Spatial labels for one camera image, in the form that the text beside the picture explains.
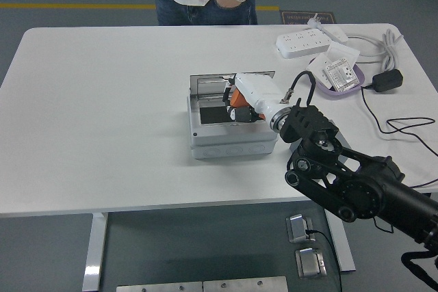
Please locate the white table leg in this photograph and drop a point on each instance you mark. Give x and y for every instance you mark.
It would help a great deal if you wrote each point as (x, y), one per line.
(94, 254)
(340, 247)

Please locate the small white adapter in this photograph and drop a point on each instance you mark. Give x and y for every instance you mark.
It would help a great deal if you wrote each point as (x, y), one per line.
(338, 36)

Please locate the wall socket blister pack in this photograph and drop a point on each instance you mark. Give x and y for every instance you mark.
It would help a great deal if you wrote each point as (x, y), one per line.
(342, 75)

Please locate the grey plastic enclosure box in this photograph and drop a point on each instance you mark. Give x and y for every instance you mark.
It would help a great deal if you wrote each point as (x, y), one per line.
(232, 141)

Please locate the white square card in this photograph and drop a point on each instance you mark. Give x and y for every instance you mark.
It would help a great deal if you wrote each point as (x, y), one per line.
(344, 53)

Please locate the purple plastic tray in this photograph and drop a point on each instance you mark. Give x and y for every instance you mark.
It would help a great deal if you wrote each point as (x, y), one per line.
(359, 73)

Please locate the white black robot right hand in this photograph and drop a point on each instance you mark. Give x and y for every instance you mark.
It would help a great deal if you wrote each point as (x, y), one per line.
(255, 88)

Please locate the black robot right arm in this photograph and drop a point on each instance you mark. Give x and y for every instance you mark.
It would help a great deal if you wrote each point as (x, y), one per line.
(359, 189)

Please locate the white power plug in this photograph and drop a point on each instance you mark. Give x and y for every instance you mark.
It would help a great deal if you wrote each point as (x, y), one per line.
(315, 22)

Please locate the black power adapter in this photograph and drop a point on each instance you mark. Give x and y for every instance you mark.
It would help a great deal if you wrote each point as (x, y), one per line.
(386, 80)

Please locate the brown floor sign mat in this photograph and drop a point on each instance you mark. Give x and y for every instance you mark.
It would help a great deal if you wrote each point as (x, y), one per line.
(304, 17)

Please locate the white power strip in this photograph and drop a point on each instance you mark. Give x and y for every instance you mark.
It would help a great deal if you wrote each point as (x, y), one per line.
(301, 44)

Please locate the metal floor socket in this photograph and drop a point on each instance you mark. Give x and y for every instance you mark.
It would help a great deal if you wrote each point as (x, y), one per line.
(309, 263)
(297, 227)

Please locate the white cardboard socket box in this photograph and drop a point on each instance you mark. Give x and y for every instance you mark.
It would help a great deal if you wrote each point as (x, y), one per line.
(316, 64)

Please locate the transparent hinged box lid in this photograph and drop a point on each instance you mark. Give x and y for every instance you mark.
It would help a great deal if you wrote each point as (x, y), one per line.
(208, 87)

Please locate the metal base plate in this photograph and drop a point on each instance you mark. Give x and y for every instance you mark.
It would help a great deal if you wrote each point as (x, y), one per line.
(244, 284)
(159, 287)

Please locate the orange cylindrical battery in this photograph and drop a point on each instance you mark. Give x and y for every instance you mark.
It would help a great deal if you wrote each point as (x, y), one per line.
(238, 100)

